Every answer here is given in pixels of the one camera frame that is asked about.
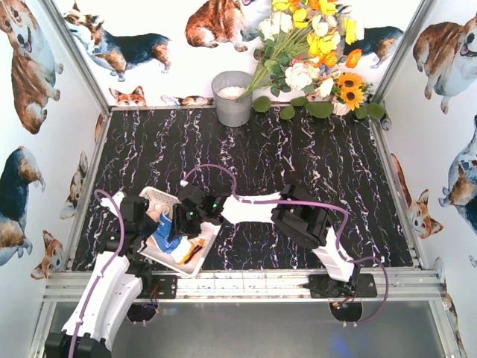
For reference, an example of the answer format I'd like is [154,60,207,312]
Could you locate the purple cable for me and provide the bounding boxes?
[182,163,391,325]
[69,189,127,358]

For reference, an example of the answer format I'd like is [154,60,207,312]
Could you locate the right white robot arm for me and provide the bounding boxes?
[172,183,360,286]

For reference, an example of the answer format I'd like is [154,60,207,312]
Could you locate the white perforated storage basket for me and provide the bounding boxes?
[139,186,220,277]

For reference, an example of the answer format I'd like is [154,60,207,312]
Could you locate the artificial flower bouquet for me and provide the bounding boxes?
[239,1,399,119]

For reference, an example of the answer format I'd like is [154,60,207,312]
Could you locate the cream glove red cuff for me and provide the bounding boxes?
[147,204,173,224]

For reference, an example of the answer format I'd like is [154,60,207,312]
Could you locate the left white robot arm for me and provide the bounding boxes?
[44,189,158,357]

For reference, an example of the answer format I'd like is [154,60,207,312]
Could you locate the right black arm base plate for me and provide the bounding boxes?
[300,274,378,298]

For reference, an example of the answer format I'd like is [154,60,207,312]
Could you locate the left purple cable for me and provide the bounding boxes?
[69,189,127,358]

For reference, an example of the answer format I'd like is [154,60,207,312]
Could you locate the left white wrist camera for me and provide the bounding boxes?
[100,191,125,216]

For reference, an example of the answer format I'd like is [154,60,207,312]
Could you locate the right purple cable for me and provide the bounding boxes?
[182,163,391,325]

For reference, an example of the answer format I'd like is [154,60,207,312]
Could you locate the aluminium front frame rail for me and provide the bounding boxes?
[42,268,446,303]

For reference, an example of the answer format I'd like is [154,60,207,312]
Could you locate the grey metal bucket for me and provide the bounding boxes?
[211,71,252,128]

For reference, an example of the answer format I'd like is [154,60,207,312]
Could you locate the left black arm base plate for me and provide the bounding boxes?
[146,274,178,299]

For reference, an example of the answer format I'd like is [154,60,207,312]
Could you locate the blue dotted glove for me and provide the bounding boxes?
[152,221,205,265]

